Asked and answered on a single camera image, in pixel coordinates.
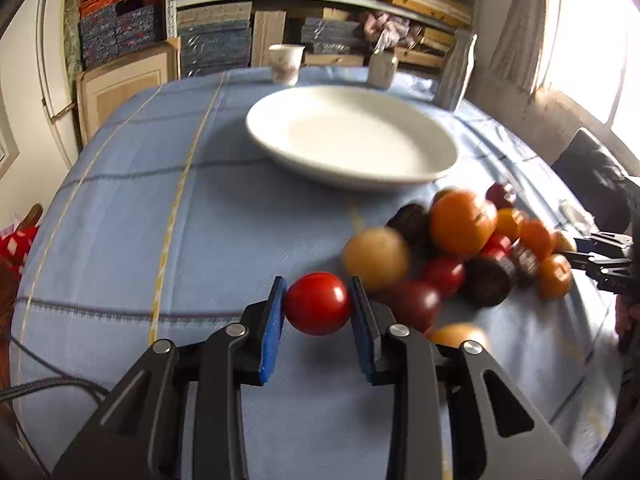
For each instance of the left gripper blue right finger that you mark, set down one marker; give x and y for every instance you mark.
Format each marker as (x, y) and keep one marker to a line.
(367, 334)

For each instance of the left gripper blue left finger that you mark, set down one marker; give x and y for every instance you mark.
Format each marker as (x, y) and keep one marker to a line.
(270, 329)

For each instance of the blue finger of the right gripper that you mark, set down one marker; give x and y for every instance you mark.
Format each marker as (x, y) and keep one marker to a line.
(611, 245)
(582, 261)

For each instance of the round yellow fruit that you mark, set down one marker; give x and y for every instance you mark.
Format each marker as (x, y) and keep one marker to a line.
(380, 257)

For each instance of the dark purple passion fruit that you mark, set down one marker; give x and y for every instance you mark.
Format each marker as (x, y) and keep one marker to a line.
(488, 280)

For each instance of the large orange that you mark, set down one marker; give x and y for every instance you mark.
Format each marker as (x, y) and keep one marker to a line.
(461, 223)

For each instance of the person's right hand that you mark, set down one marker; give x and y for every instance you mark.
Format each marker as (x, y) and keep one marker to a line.
(627, 314)

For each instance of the white floral napkin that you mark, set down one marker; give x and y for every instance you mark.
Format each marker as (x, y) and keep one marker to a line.
(578, 218)

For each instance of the orange persimmon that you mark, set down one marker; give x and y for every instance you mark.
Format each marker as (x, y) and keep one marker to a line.
(554, 278)

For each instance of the large dark red plum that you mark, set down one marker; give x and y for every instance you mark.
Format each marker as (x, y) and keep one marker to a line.
(415, 304)

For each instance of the black cushion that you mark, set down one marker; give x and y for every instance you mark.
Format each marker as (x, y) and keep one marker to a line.
(598, 181)

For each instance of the small orange tangerine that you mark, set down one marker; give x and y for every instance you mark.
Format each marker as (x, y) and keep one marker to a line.
(510, 223)

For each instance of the small red tomato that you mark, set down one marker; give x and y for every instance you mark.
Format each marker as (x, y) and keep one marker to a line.
(498, 246)

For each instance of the small dark red plum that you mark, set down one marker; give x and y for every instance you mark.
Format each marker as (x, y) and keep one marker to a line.
(502, 195)

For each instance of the white oval plate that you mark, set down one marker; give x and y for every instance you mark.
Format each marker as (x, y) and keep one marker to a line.
(352, 137)

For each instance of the white paper cup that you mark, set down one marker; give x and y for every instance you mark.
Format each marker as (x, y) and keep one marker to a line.
(285, 61)

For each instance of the red patterned cloth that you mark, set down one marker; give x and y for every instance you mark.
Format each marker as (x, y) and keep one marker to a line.
(14, 250)

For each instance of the wooden framed panel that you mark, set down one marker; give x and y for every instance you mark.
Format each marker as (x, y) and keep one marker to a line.
(102, 90)

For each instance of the metal storage shelf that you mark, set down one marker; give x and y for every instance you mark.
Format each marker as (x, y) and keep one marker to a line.
(218, 34)

